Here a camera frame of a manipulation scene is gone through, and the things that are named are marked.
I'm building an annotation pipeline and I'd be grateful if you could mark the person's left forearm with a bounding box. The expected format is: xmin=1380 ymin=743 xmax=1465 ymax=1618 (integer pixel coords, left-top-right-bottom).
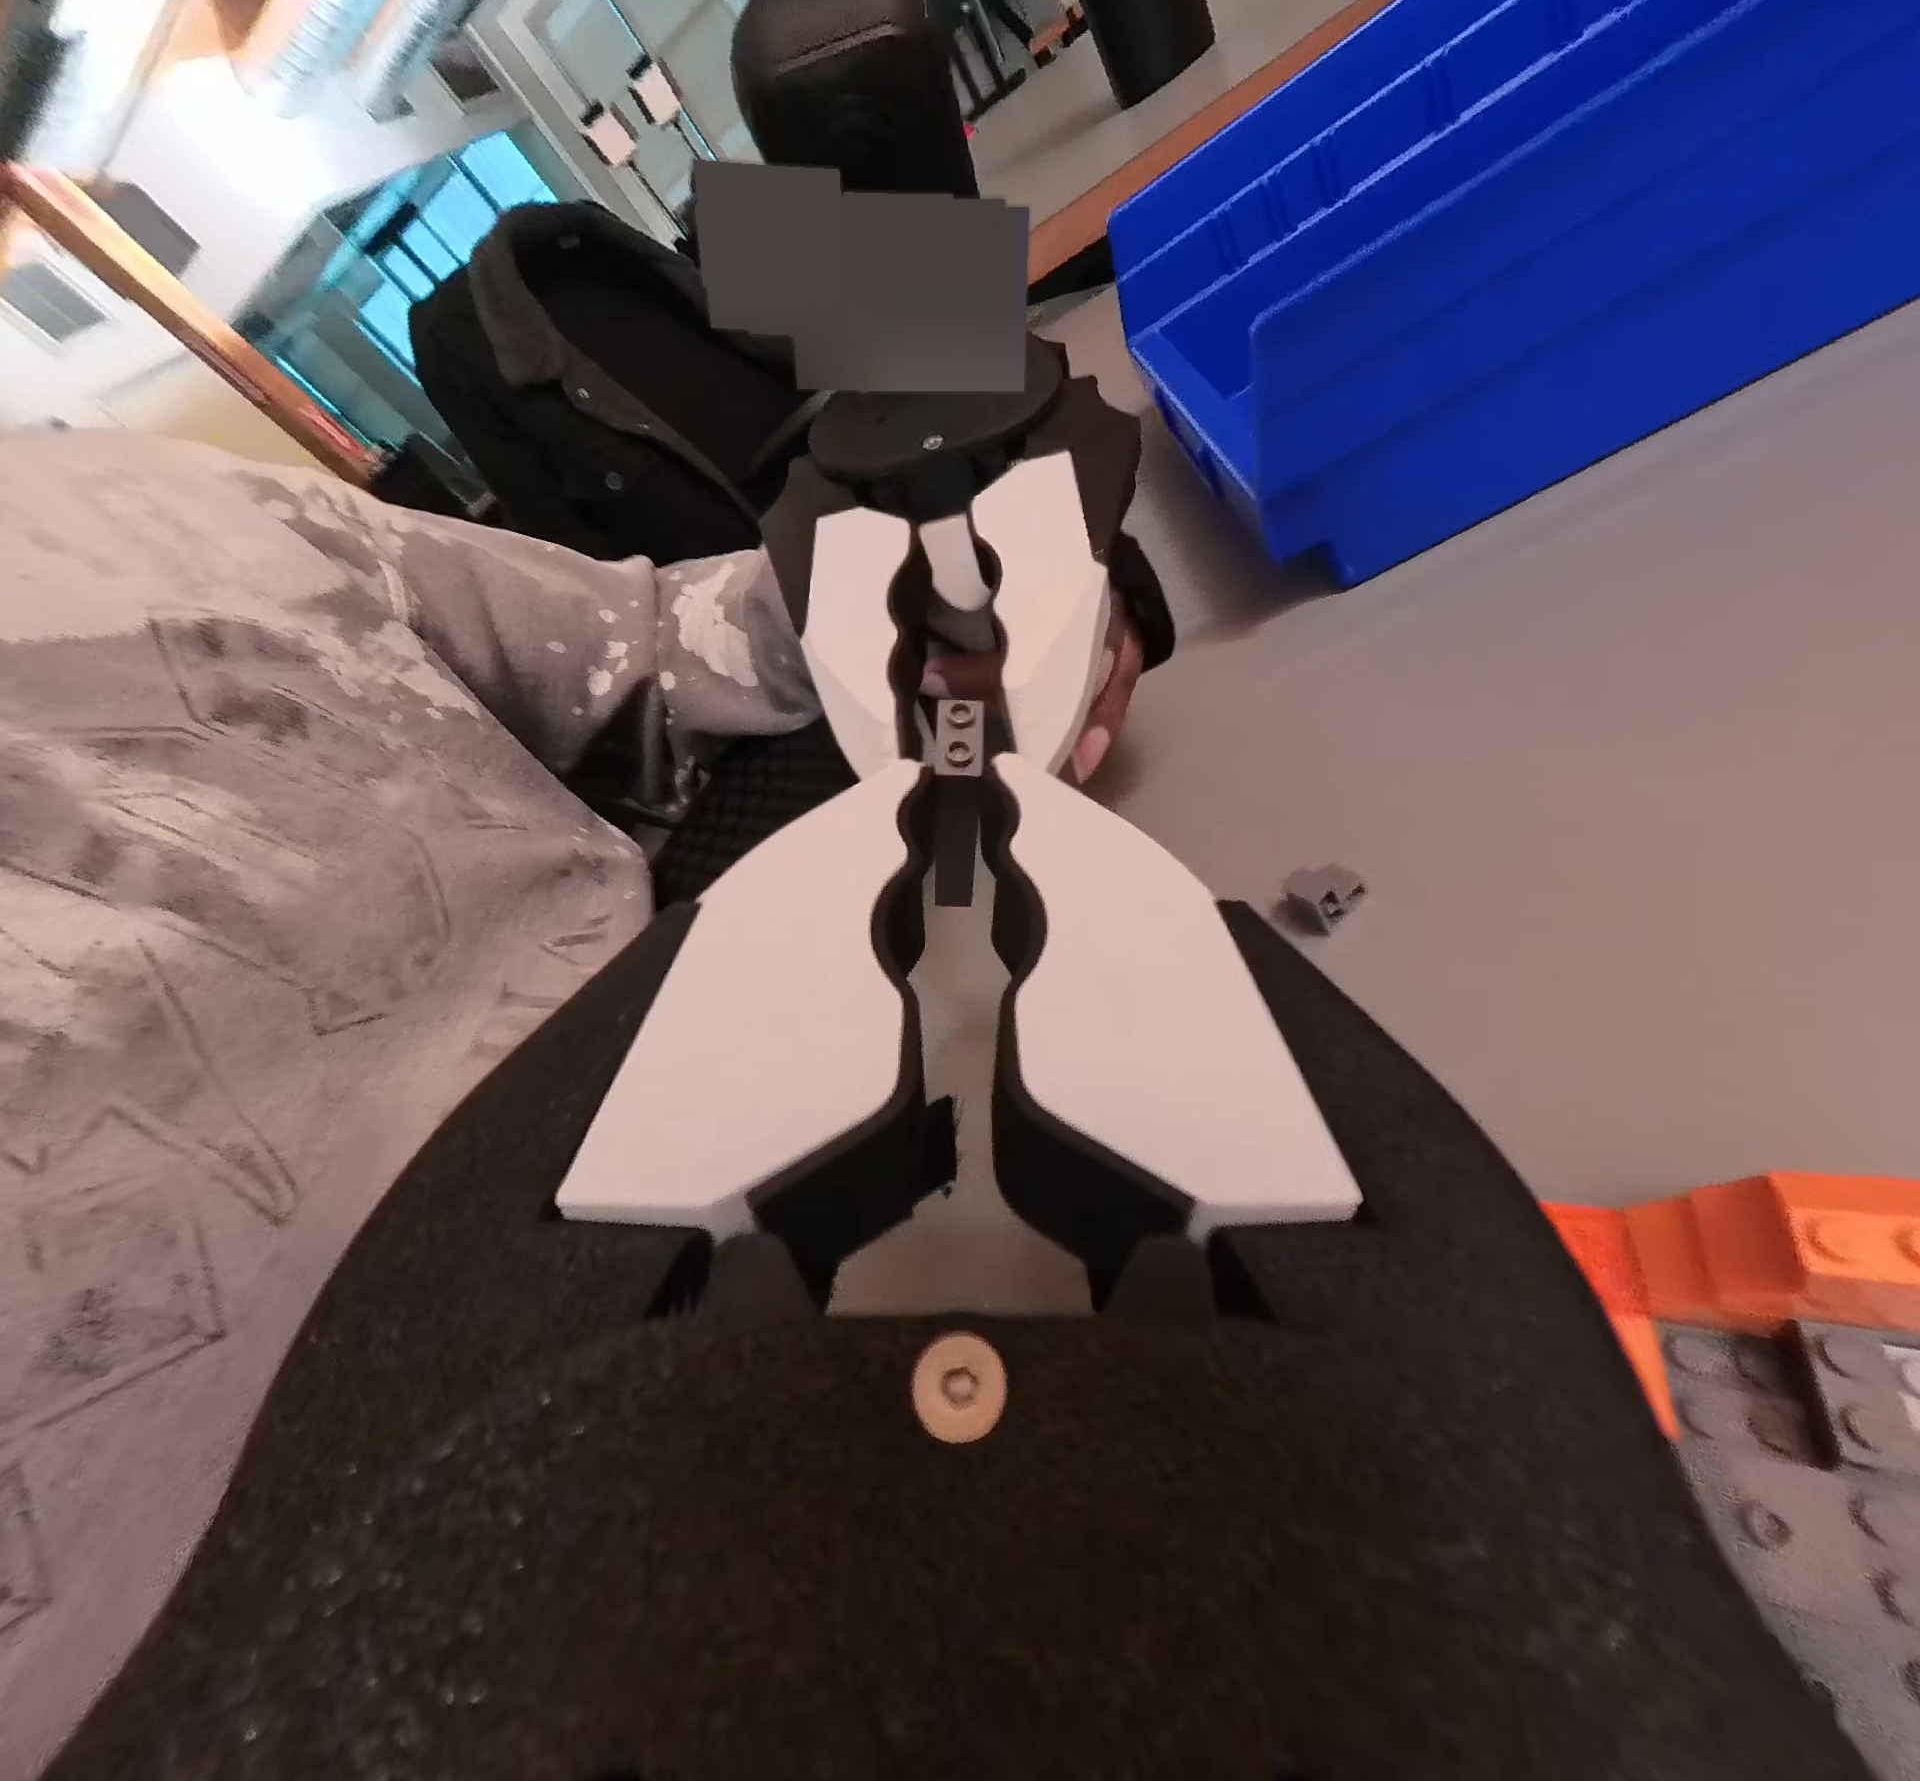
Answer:
xmin=570 ymin=542 xmax=829 ymax=762

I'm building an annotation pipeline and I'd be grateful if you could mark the black jacket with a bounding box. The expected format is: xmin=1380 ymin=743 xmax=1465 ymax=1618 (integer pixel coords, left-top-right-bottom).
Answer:
xmin=408 ymin=202 xmax=797 ymax=564

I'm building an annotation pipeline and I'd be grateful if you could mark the tall dark grey lego pillar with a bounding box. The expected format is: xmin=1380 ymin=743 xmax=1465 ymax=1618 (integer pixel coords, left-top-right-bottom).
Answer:
xmin=929 ymin=698 xmax=996 ymax=909

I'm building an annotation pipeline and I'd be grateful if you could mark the grey and orange lego build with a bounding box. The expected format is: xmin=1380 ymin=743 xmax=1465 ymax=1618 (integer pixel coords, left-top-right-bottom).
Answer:
xmin=1542 ymin=1171 xmax=1920 ymax=1781

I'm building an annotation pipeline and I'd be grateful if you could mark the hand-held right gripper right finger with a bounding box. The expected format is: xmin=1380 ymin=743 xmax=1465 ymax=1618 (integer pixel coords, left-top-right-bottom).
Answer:
xmin=990 ymin=757 xmax=1365 ymax=1234

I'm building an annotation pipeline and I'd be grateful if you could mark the blue plastic storage bin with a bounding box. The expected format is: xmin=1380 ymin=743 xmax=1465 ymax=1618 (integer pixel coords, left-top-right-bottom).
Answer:
xmin=1124 ymin=0 xmax=1920 ymax=591
xmin=1106 ymin=0 xmax=1802 ymax=313

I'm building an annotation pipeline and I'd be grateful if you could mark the person's left hand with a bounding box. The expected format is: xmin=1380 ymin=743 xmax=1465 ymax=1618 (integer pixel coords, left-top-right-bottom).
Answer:
xmin=1057 ymin=638 xmax=1129 ymax=787

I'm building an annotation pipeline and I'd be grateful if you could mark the black office chair seat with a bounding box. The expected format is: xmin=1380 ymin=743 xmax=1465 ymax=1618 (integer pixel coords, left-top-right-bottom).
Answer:
xmin=635 ymin=722 xmax=888 ymax=912

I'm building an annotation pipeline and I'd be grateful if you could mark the wooden office desk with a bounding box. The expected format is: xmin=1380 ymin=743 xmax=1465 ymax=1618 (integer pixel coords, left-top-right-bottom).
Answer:
xmin=1025 ymin=0 xmax=1449 ymax=290

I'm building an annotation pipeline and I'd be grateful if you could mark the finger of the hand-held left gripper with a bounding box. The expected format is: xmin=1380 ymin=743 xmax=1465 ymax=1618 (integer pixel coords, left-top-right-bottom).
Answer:
xmin=972 ymin=447 xmax=1116 ymax=785
xmin=797 ymin=518 xmax=923 ymax=785

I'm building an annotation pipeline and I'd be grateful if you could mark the grey spotted sweatshirt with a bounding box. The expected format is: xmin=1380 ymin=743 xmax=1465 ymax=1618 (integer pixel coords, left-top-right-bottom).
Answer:
xmin=0 ymin=431 xmax=662 ymax=1664

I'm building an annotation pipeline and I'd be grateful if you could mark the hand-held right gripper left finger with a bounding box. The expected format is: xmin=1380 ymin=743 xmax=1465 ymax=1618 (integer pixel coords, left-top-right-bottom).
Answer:
xmin=554 ymin=758 xmax=958 ymax=1234

